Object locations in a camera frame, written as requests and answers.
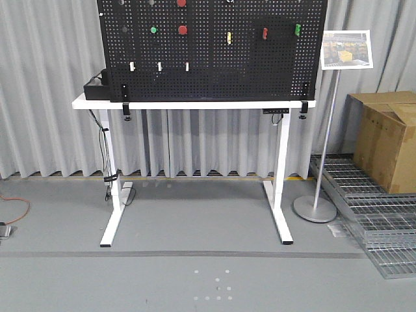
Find white height-adjustable desk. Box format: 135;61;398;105
72;94;317;248

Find desk power cables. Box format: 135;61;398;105
88;109;136;207

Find brown cardboard box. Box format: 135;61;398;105
348;91;415;194

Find left black board clamp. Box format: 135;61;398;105
121;84;131;122

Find red mushroom button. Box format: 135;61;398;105
177;0;187;7
178;25;188;36

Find grey floor pedal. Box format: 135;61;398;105
0;222;12;240

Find desk control panel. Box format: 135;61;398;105
263;108;290;114

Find grey curtain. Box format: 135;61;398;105
1;1;415;178

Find silver sign stand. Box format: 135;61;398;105
293;30;374;224

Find lower red mushroom button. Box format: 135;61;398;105
178;25;188;36

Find right black board clamp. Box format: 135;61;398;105
299;82;309;120

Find red toggle switch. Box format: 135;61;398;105
262;27;268;40

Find metal floor grating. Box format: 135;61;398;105
310;154;415;279

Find black perforated pegboard panel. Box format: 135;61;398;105
97;0;328;102

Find green toggle switch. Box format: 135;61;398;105
294;24;302;36

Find black box on desk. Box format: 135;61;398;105
83;68;110;100

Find upper red mushroom button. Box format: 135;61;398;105
177;0;187;7

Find orange cable on floor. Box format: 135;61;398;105
0;194;31;226

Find black board clamp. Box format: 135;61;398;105
121;84;131;122
299;82;309;120

